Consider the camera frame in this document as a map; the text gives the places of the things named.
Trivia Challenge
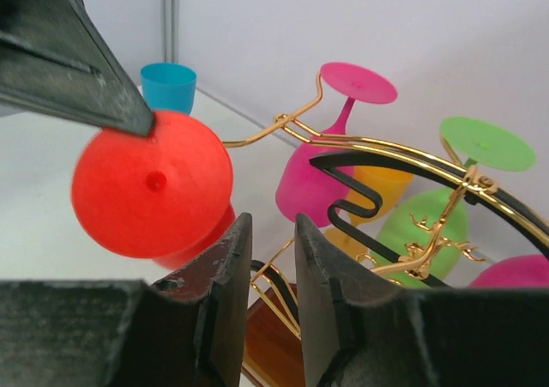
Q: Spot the pink wine glass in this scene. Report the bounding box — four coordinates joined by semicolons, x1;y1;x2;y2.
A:
468;255;548;288
275;62;398;227

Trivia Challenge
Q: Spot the blue plastic wine glass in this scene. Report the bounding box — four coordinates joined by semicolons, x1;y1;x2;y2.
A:
141;63;197;115

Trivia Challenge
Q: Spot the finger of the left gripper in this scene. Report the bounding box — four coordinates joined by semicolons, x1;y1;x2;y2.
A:
1;0;155;136

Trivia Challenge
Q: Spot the red plastic wine glass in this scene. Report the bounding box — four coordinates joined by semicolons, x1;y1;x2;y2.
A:
71;110;235;269

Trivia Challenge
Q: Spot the green plastic wine glass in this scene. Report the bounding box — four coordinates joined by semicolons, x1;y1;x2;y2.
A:
377;117;536;280

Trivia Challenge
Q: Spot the orange plastic wine glass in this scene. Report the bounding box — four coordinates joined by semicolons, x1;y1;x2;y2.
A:
324;166;413;261

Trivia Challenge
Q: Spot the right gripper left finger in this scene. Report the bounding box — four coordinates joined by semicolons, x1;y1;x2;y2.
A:
1;213;252;386

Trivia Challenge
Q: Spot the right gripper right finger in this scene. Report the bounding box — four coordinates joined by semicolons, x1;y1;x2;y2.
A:
295;215;548;386

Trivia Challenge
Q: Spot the gold wire wine glass rack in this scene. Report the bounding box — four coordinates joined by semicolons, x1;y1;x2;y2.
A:
220;72;549;387

